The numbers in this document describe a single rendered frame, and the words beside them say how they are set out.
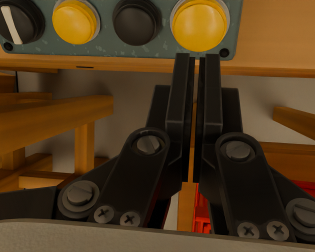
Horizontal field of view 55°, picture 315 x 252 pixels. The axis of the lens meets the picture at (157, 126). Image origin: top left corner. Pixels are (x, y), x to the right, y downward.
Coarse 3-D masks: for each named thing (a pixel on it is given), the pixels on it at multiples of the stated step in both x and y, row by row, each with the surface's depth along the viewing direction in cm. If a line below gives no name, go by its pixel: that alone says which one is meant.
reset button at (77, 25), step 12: (72, 0) 16; (60, 12) 16; (72, 12) 16; (84, 12) 16; (60, 24) 17; (72, 24) 17; (84, 24) 17; (60, 36) 17; (72, 36) 17; (84, 36) 17
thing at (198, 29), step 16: (192, 0) 15; (208, 0) 15; (176, 16) 16; (192, 16) 15; (208, 16) 15; (224, 16) 16; (176, 32) 16; (192, 32) 16; (208, 32) 16; (224, 32) 16; (192, 48) 17; (208, 48) 17
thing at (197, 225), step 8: (296, 184) 27; (304, 184) 27; (312, 184) 27; (312, 192) 26; (200, 200) 26; (200, 208) 20; (200, 216) 19; (208, 216) 19; (192, 224) 29; (200, 224) 19; (208, 224) 19; (200, 232) 19; (208, 232) 19
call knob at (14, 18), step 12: (0, 0) 17; (12, 0) 17; (0, 12) 17; (12, 12) 17; (24, 12) 17; (0, 24) 17; (12, 24) 17; (24, 24) 17; (36, 24) 17; (12, 36) 18; (24, 36) 18; (36, 36) 18
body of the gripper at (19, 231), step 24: (0, 240) 6; (24, 240) 5; (48, 240) 5; (72, 240) 5; (96, 240) 5; (120, 240) 5; (144, 240) 5; (168, 240) 5; (192, 240) 5; (216, 240) 5; (240, 240) 5; (264, 240) 6
